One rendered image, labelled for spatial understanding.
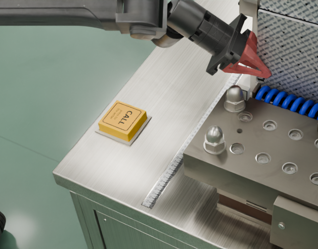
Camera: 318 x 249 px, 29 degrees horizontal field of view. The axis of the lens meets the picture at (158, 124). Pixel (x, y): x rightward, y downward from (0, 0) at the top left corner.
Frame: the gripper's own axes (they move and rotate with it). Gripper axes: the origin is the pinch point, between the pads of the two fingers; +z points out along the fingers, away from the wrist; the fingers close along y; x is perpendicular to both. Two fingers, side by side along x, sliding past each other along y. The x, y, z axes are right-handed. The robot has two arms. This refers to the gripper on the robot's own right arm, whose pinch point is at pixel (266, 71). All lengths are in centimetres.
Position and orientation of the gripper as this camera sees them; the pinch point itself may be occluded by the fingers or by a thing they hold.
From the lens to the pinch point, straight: 107.6
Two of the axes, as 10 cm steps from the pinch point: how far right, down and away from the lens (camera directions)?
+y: -3.3, 7.6, -5.6
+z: 8.3, 5.2, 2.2
